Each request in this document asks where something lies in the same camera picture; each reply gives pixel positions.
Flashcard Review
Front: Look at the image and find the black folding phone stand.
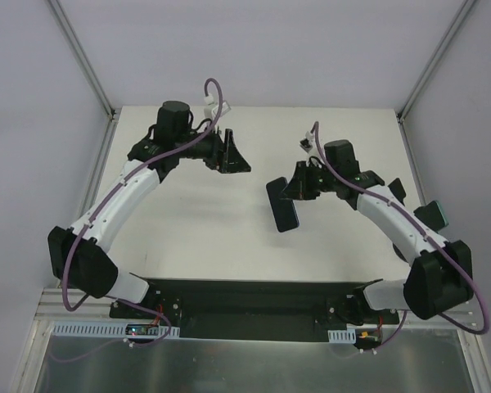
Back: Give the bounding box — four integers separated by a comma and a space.
388, 178, 407, 205

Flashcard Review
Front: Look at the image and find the black round-base phone stand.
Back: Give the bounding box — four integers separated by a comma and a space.
393, 244, 410, 263

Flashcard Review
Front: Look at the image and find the black phone blue edge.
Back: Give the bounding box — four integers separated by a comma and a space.
413, 200, 448, 233

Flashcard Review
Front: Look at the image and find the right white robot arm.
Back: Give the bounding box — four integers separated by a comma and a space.
281, 138, 474, 323

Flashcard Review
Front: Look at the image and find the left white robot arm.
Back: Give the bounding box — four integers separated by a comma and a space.
47, 101, 251, 318

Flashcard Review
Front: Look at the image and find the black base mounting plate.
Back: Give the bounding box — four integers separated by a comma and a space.
108, 278, 398, 341

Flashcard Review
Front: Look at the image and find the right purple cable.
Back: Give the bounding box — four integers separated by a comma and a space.
313, 121, 491, 335

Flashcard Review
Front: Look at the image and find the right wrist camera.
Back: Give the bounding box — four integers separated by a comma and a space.
300, 131, 320, 160

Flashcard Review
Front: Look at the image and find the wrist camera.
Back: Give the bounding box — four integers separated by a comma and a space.
300, 131, 320, 160
204, 94, 231, 120

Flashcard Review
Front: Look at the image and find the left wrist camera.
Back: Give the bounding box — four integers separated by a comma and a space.
204, 94, 231, 120

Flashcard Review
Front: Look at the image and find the left aluminium frame post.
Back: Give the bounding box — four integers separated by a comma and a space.
44, 0, 116, 120

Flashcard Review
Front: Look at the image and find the aluminium frame post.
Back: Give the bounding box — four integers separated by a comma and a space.
44, 0, 116, 120
396, 0, 480, 124

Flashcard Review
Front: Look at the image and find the right white cable duct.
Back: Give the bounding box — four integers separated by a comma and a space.
327, 327, 357, 345

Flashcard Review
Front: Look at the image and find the white cable duct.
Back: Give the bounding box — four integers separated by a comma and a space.
52, 322, 180, 340
327, 327, 357, 345

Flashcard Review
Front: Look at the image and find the right aluminium frame post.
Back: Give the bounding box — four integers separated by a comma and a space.
396, 0, 480, 124

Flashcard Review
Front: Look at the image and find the left white cable duct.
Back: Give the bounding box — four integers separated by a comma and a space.
52, 322, 180, 340

